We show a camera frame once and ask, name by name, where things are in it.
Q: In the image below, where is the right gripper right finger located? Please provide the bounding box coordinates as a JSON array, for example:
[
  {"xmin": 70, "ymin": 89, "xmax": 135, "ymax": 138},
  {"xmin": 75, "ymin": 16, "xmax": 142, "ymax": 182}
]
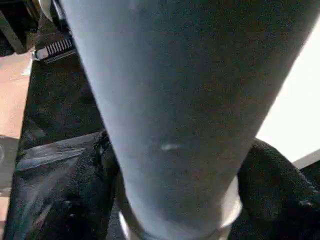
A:
[{"xmin": 224, "ymin": 138, "xmax": 320, "ymax": 240}]

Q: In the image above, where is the white plastic table leg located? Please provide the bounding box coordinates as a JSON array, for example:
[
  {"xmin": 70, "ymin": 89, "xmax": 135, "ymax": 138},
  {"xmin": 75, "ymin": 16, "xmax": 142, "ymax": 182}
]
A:
[{"xmin": 59, "ymin": 0, "xmax": 320, "ymax": 240}]

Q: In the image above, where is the white plastic table top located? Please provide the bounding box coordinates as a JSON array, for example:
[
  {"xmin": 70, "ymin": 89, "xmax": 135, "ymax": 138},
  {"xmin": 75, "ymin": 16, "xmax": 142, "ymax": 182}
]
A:
[{"xmin": 254, "ymin": 31, "xmax": 320, "ymax": 171}]

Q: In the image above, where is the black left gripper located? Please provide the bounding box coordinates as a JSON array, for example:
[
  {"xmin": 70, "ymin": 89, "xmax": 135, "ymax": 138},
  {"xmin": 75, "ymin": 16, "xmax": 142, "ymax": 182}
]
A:
[{"xmin": 0, "ymin": 0, "xmax": 77, "ymax": 65}]

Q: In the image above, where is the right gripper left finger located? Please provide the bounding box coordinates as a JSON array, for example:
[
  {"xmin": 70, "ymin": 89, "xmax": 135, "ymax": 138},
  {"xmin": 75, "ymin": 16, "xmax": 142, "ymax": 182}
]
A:
[{"xmin": 37, "ymin": 129, "xmax": 126, "ymax": 240}]

